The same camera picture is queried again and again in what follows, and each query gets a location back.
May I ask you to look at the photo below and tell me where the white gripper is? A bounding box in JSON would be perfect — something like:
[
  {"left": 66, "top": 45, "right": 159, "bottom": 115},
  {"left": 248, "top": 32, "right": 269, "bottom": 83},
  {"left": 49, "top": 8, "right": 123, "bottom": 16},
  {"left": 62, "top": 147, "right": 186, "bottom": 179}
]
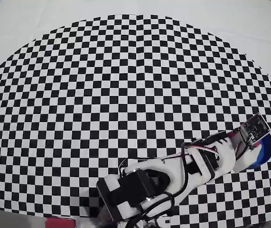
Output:
[{"left": 187, "top": 129, "right": 263, "bottom": 188}]

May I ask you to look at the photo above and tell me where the round blue box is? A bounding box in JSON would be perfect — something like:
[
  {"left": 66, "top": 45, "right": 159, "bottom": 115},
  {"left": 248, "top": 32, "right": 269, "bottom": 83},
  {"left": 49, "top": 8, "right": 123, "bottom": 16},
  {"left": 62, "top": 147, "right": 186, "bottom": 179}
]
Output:
[{"left": 250, "top": 134, "right": 271, "bottom": 170}]

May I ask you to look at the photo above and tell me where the black white checkerboard cloth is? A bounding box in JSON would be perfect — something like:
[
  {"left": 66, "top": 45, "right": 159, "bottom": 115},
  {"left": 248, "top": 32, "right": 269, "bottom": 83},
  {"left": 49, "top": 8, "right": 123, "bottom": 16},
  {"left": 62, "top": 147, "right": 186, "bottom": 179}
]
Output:
[{"left": 0, "top": 0, "right": 271, "bottom": 226}]

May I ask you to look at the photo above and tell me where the red flat object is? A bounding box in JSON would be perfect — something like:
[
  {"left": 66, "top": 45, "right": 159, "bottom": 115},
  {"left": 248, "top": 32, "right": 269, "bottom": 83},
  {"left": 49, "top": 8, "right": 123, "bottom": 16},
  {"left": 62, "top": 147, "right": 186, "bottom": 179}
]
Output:
[{"left": 45, "top": 218, "right": 76, "bottom": 228}]

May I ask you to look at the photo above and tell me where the bare camera circuit board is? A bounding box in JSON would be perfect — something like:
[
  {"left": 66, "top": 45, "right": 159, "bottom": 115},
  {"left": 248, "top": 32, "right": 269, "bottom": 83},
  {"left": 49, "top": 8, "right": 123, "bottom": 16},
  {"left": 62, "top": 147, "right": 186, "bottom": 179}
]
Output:
[{"left": 243, "top": 113, "right": 271, "bottom": 146}]

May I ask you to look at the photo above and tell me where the black cable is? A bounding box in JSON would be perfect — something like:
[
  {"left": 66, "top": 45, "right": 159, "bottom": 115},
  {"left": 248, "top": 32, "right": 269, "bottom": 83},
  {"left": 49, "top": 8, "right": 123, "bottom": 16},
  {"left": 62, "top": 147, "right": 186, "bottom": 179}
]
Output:
[{"left": 173, "top": 141, "right": 197, "bottom": 205}]

